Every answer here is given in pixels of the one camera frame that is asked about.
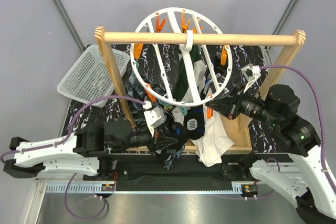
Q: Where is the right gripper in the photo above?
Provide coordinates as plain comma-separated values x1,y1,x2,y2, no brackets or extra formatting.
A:
206,81,279,126

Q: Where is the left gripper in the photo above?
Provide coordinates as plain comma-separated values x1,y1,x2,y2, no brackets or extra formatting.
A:
113,125,179,156

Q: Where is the orange clothes peg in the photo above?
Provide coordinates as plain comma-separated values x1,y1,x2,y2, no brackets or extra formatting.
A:
145,83,156,103
206,105,214,120

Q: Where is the black blue sock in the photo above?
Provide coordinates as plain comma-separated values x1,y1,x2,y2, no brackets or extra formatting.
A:
183,69,216,140

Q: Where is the white round clip hanger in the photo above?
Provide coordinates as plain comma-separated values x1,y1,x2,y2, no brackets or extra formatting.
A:
130,7,233,107

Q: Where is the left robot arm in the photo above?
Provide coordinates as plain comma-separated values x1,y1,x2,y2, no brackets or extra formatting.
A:
3,118,179,180

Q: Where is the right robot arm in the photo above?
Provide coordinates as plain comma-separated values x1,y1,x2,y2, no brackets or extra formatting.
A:
206,84,335,223

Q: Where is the dark patterned garment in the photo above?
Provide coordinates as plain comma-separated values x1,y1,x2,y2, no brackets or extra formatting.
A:
125,73,188,171

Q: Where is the white cloth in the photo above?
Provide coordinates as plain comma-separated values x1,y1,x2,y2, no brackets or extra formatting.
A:
172,61,236,167

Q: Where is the green and white garment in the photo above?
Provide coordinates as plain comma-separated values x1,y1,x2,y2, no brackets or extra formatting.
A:
172,44,202,103

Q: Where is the white plastic mesh basket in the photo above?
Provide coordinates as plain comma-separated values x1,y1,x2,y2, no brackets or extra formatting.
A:
57,45,114,104

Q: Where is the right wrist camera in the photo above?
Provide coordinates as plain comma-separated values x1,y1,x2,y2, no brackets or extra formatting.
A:
241,63,261,93

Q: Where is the wooden hanging rack frame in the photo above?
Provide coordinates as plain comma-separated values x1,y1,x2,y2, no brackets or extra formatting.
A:
95,26,306,153

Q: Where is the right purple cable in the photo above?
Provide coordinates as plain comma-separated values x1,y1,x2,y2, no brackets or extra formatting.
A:
259,64,331,175

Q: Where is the purple cable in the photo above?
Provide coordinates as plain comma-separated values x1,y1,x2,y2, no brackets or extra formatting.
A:
0,94,148,164
259,64,331,175

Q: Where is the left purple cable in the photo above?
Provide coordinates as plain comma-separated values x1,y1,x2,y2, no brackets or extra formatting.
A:
0,94,148,164

